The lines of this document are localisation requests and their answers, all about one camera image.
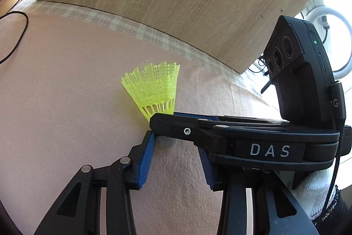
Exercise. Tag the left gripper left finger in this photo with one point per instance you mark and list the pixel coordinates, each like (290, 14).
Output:
(77, 209)

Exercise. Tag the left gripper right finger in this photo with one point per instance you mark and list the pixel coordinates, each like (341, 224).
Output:
(256, 199)

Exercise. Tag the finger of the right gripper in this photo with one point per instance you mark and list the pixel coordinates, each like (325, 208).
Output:
(233, 119)
(169, 128)

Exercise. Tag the yellow plastic shuttlecock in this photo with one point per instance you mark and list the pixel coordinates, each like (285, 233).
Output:
(153, 88)

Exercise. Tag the white gloved right hand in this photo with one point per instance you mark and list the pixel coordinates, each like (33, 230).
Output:
(312, 191)

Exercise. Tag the black tripod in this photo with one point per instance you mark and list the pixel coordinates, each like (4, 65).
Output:
(265, 87)

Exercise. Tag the black camera box right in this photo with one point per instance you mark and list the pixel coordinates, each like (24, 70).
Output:
(300, 70)

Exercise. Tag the white ring light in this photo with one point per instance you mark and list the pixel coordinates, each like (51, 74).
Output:
(322, 11)

